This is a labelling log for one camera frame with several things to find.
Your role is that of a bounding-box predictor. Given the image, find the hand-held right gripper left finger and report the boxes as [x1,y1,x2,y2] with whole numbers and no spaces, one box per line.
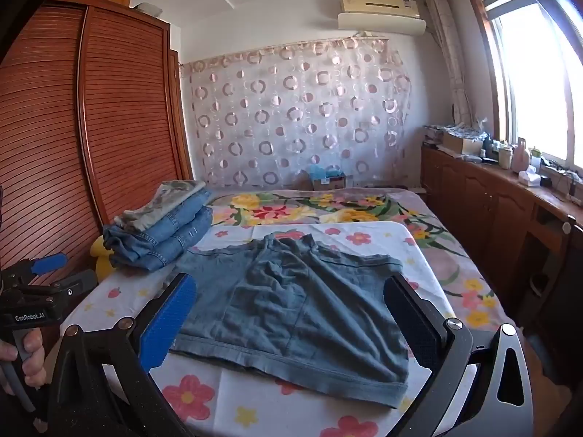
[48,274,197,437]

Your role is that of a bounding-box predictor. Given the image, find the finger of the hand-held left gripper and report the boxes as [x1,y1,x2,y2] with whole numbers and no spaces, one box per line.
[50,269,98,303]
[2,253,69,280]

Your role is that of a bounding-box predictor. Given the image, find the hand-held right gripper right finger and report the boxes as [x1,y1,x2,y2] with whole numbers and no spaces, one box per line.
[385,274,533,437]

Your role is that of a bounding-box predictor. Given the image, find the grey-blue short pants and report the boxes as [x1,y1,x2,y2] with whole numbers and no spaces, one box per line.
[169,232,409,409]

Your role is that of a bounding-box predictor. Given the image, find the person's left hand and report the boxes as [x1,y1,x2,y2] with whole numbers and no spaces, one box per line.
[0,329,46,395]

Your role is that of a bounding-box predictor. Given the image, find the yellow plush toy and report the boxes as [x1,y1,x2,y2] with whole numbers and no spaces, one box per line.
[90,238,114,279]

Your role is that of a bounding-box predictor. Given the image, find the folded blue jeans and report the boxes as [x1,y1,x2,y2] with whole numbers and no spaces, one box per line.
[119,190,214,242]
[102,207,215,273]

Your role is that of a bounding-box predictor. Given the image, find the folded olive garment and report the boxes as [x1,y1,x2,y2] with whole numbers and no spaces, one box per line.
[114,180,207,232]

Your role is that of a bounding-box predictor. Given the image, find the white flower-print blanket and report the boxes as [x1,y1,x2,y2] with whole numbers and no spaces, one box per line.
[59,221,493,437]

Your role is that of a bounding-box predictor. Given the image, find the black waste bin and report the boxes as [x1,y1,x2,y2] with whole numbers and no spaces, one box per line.
[528,273,554,311]

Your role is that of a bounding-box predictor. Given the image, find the long wooden low cabinet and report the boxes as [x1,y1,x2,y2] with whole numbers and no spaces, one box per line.
[420,143,583,374]

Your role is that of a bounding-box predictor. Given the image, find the floral bedsheet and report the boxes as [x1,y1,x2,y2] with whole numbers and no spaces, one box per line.
[200,186,511,333]

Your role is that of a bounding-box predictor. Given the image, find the small cardboard box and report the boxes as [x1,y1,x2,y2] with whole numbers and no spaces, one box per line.
[310,174,348,190]

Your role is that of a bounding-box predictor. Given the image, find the brown slatted wooden wardrobe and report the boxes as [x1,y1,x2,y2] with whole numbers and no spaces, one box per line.
[0,0,194,292]

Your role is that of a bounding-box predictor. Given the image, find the open cardboard box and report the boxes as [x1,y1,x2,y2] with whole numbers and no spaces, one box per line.
[443,132,484,155]

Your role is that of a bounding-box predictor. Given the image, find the pink bottle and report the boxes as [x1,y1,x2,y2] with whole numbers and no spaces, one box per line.
[512,139,531,174]

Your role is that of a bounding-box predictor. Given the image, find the sheer circle-pattern curtain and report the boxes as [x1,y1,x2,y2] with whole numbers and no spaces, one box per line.
[180,36,413,189]

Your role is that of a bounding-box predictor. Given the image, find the bright window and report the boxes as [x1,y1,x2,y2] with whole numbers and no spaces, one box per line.
[474,0,583,169]

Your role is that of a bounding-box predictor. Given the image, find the beige window curtain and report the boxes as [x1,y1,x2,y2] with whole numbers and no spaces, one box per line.
[426,0,477,123]

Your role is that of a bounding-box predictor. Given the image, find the white wall air conditioner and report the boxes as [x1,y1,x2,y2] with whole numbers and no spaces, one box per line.
[338,0,426,36]

